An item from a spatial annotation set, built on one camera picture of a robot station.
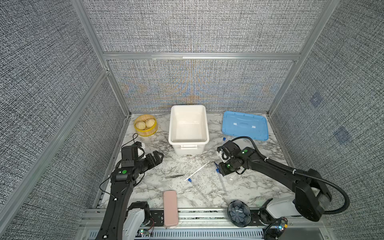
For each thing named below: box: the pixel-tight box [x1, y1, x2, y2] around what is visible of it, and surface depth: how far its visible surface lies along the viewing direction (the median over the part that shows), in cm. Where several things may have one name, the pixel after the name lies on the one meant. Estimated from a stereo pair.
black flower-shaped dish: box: [227, 200, 252, 228], surface depth 75 cm
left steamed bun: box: [135, 121, 146, 130], surface depth 107 cm
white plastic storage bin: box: [168, 105, 210, 155], surface depth 103 cm
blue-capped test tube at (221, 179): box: [216, 168, 226, 193], surface depth 87 cm
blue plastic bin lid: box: [221, 111, 270, 142], surface depth 116 cm
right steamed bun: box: [145, 119, 156, 128], surface depth 108 cm
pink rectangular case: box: [163, 190, 178, 227], surface depth 76 cm
